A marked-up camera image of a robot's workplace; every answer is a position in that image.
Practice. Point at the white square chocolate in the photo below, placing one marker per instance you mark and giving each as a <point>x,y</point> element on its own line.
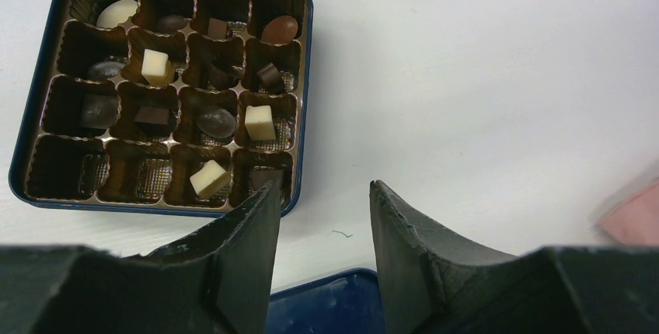
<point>259,123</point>

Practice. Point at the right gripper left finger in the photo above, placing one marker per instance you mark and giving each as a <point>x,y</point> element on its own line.
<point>216,279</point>

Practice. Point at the blue chocolate box with insert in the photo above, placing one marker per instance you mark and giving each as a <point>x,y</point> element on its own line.
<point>96,136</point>

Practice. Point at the white oval chocolate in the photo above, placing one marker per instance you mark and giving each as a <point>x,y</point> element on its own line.
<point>116,13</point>

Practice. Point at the blue box lid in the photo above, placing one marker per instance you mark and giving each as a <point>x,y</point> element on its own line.
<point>346,302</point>

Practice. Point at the milk oval chocolate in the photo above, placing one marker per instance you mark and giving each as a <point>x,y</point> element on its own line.
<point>280,30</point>

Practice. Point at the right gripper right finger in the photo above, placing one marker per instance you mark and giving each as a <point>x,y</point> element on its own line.
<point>434,280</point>

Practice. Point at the pink cloth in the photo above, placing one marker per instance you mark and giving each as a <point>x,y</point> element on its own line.
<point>635,220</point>

